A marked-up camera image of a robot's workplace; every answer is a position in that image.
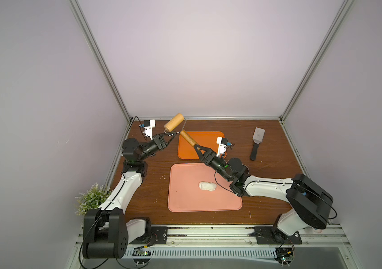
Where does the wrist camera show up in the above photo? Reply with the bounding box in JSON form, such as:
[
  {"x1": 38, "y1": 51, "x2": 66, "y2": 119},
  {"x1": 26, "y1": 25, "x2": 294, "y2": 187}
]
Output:
[
  {"x1": 216, "y1": 137, "x2": 234, "y2": 158},
  {"x1": 139, "y1": 119, "x2": 156, "y2": 140}
]

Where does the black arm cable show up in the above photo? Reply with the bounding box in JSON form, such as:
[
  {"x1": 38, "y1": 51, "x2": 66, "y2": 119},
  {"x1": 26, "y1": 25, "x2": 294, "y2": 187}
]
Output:
[
  {"x1": 213, "y1": 169, "x2": 245, "y2": 197},
  {"x1": 132, "y1": 115, "x2": 146, "y2": 135}
]

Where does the white dough lump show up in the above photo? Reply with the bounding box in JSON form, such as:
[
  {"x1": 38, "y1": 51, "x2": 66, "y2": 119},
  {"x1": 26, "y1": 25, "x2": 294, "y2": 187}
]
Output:
[{"x1": 198, "y1": 182, "x2": 217, "y2": 192}]

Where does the wooden rolling pin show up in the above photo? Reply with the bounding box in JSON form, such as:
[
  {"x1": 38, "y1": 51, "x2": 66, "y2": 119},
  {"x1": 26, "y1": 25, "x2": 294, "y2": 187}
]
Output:
[{"x1": 163, "y1": 112, "x2": 199, "y2": 148}]

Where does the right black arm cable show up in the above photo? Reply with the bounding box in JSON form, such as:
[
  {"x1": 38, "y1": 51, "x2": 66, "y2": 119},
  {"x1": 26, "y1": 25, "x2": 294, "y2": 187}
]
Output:
[{"x1": 213, "y1": 169, "x2": 245, "y2": 197}]

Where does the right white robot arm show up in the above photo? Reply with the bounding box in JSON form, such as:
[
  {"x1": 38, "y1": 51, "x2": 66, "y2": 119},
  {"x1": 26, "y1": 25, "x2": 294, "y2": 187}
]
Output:
[{"x1": 193, "y1": 144, "x2": 333, "y2": 241}]

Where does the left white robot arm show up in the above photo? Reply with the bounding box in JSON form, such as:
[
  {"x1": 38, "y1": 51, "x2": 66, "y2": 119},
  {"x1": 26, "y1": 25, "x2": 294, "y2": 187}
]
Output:
[{"x1": 80, "y1": 132, "x2": 177, "y2": 259}]

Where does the black handled metal spatula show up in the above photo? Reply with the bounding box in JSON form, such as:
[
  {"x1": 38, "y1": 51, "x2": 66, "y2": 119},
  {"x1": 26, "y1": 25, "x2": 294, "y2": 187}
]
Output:
[{"x1": 250, "y1": 127, "x2": 266, "y2": 161}]

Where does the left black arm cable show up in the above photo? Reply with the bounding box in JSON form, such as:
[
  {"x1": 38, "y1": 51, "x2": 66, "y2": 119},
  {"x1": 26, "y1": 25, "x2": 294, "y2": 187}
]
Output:
[{"x1": 132, "y1": 115, "x2": 146, "y2": 135}]

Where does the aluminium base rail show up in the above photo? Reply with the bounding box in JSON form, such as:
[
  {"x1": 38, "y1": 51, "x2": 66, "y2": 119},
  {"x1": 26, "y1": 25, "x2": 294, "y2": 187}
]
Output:
[{"x1": 73, "y1": 224, "x2": 350, "y2": 260}]

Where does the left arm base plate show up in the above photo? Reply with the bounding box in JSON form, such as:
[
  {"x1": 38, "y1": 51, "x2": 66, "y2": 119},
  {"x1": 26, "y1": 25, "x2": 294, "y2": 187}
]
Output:
[{"x1": 129, "y1": 226, "x2": 168, "y2": 246}]

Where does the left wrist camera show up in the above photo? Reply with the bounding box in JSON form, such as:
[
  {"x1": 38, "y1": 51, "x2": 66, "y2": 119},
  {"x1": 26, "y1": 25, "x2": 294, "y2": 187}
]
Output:
[{"x1": 139, "y1": 119, "x2": 156, "y2": 140}]

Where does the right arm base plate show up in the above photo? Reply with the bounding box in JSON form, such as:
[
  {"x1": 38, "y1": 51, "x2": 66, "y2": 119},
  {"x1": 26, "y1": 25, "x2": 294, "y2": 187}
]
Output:
[{"x1": 249, "y1": 226, "x2": 303, "y2": 245}]

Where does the orange plastic tray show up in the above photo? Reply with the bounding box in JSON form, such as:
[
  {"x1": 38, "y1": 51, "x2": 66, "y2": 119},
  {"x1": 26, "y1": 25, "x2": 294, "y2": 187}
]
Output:
[{"x1": 178, "y1": 131, "x2": 225, "y2": 160}]

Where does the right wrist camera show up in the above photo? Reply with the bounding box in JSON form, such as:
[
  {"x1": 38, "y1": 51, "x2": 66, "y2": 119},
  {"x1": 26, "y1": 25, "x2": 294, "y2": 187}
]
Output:
[{"x1": 216, "y1": 137, "x2": 234, "y2": 158}]

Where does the small green potted plant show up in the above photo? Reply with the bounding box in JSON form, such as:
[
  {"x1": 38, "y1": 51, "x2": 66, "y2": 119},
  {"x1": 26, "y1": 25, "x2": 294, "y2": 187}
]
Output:
[{"x1": 75, "y1": 183, "x2": 112, "y2": 216}]

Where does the pink silicone mat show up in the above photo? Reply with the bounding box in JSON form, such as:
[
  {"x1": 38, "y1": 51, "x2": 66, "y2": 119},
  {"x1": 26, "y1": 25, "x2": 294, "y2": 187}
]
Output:
[{"x1": 167, "y1": 163, "x2": 243, "y2": 213}]

